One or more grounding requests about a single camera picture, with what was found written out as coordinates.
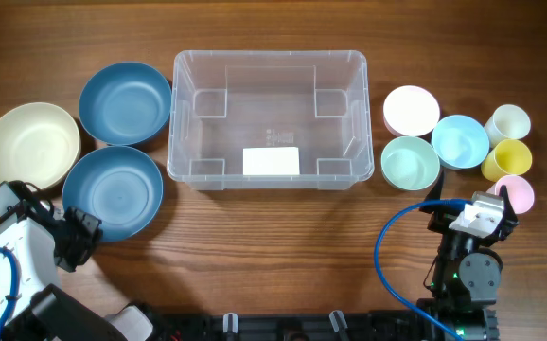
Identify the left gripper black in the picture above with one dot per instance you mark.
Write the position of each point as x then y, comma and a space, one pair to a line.
90, 224

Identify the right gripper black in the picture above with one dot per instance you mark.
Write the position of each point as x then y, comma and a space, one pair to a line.
440, 216

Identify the dark blue bowl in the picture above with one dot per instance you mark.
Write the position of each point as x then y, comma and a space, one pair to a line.
120, 185
125, 103

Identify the mint green small bowl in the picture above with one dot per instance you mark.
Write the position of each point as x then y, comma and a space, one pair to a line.
409, 163

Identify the cream large bowl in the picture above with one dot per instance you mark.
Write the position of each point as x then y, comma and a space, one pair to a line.
39, 144

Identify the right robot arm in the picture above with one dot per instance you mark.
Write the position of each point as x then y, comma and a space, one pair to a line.
466, 272

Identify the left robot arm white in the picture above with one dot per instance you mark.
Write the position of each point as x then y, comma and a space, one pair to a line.
34, 246

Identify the pink cup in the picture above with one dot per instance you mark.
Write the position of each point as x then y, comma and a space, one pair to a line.
520, 192

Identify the yellow cup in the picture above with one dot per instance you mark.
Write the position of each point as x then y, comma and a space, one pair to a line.
509, 157

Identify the light blue small bowl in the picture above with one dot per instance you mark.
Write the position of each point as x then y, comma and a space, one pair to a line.
461, 142

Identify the cream cup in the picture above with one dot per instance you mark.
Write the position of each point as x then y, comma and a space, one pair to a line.
508, 121

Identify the white pink small bowl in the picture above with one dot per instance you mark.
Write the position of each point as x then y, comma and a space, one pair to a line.
410, 110

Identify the clear plastic storage bin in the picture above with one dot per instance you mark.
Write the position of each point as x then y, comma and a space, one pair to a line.
226, 101

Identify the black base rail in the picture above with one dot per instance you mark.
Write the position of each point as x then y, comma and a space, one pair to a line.
392, 325

